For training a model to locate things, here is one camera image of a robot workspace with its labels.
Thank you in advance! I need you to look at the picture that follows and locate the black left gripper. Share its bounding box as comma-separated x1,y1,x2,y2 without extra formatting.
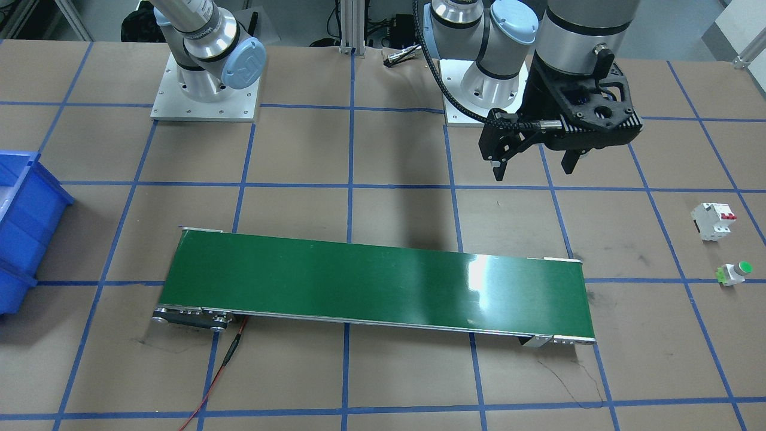
479,57,643,182

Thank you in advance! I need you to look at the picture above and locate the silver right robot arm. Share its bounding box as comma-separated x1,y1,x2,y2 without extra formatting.
151,1,266,103

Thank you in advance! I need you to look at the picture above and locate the white circuit breaker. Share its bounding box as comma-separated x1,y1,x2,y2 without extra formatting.
691,202,738,242

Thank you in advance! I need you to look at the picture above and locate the green conveyor belt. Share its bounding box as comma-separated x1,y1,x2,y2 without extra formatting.
153,228,595,347

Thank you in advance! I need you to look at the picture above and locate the blue plastic bin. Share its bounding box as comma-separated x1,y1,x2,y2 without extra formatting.
1,150,74,314

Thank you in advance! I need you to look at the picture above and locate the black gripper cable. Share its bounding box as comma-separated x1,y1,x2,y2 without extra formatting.
413,0,563,129

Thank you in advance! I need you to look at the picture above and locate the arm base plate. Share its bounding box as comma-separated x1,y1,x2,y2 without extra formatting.
440,59,528,117
150,54,261,123

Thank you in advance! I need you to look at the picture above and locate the green push button switch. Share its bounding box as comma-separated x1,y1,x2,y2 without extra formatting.
716,261,753,287

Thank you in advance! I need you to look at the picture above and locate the aluminium frame post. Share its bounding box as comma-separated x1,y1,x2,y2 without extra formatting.
339,0,367,56

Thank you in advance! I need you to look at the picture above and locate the red black sensor wire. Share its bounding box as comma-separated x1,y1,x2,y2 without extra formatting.
178,316,250,431

